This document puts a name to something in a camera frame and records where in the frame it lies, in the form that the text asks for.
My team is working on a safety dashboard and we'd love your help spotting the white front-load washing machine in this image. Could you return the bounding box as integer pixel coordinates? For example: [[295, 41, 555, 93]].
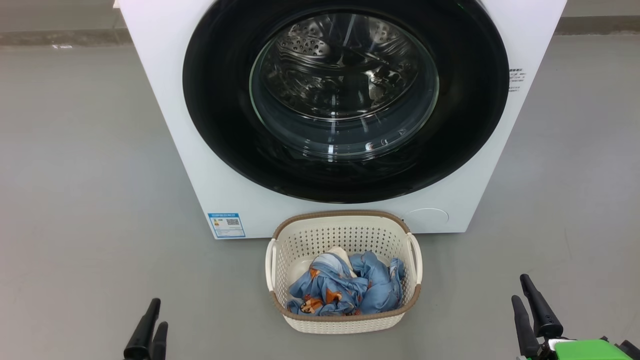
[[114, 0, 568, 240]]

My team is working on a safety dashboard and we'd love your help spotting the round white filter cover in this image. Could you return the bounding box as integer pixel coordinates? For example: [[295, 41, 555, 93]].
[[404, 208, 450, 233]]

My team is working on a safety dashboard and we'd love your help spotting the blue garment with orange print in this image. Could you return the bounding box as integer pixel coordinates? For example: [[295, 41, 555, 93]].
[[287, 247, 371, 317]]

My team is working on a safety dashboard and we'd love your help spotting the blue energy label sticker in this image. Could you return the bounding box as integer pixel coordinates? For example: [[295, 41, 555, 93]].
[[207, 212, 246, 239]]

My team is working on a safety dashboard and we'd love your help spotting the cream perforated laundry basket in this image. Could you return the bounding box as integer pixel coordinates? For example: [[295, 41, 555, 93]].
[[265, 210, 424, 335]]

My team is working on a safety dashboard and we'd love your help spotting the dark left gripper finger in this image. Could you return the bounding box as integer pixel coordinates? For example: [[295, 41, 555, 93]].
[[123, 298, 162, 360], [151, 322, 169, 360]]

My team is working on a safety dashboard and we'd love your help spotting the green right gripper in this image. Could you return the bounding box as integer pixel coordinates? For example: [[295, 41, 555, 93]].
[[511, 274, 633, 360]]

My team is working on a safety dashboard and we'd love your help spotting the dark washing machine door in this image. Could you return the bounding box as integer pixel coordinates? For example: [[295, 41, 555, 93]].
[[182, 0, 510, 204]]

